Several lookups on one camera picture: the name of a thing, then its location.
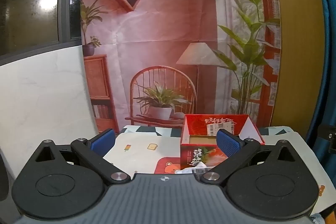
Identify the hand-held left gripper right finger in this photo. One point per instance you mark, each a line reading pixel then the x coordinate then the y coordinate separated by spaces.
pixel 228 144

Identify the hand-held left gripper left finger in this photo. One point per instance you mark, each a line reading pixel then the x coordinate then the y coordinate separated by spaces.
pixel 102 141

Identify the red strawberry print box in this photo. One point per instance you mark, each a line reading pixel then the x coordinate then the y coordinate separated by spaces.
pixel 194 134

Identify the clear packet with black contents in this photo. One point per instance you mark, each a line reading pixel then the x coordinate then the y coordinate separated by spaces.
pixel 193 170

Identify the printed cartoon tablecloth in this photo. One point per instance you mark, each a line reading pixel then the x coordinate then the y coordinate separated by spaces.
pixel 136 145

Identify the dark object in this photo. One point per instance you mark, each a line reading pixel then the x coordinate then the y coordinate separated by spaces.
pixel 3 179

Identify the dark window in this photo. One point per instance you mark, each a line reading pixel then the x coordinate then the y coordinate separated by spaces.
pixel 26 3

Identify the wall poster of room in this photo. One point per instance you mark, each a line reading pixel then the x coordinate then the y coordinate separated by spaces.
pixel 162 29

